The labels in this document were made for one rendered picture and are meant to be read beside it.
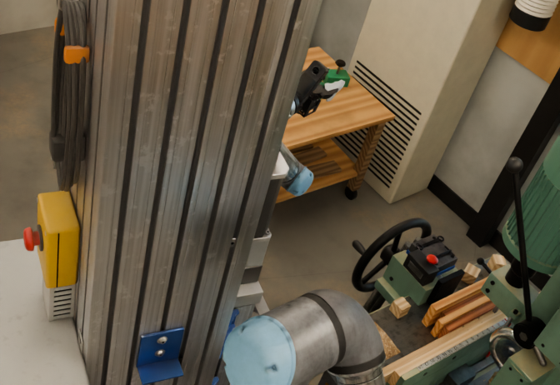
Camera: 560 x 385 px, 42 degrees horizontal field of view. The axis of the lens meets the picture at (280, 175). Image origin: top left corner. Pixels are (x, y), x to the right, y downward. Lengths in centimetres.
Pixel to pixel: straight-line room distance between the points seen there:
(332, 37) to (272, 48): 318
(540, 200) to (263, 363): 84
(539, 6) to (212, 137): 223
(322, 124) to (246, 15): 221
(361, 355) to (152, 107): 51
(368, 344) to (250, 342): 20
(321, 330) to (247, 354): 11
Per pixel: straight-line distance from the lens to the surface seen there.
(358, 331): 112
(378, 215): 354
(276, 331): 105
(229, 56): 88
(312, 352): 107
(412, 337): 188
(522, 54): 330
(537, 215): 169
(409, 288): 196
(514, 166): 159
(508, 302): 189
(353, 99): 327
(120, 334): 122
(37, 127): 362
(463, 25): 309
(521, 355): 174
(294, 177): 178
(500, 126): 345
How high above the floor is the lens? 229
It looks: 40 degrees down
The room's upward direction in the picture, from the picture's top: 17 degrees clockwise
